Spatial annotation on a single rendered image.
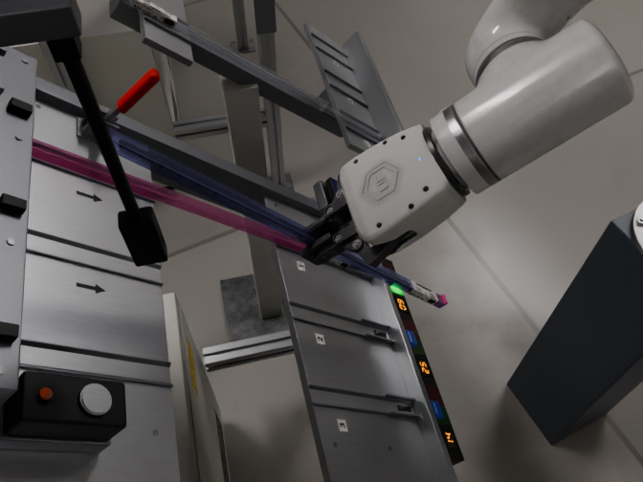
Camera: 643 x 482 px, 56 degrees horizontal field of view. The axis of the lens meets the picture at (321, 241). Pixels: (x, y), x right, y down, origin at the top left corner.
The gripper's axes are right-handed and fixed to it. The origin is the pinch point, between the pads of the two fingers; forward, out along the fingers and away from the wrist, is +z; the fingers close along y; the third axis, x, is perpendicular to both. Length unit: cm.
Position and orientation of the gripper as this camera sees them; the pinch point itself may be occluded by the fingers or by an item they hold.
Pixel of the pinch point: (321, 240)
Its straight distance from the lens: 63.0
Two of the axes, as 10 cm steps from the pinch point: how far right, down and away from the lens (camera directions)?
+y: 2.3, 7.9, -5.7
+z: -7.8, 5.0, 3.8
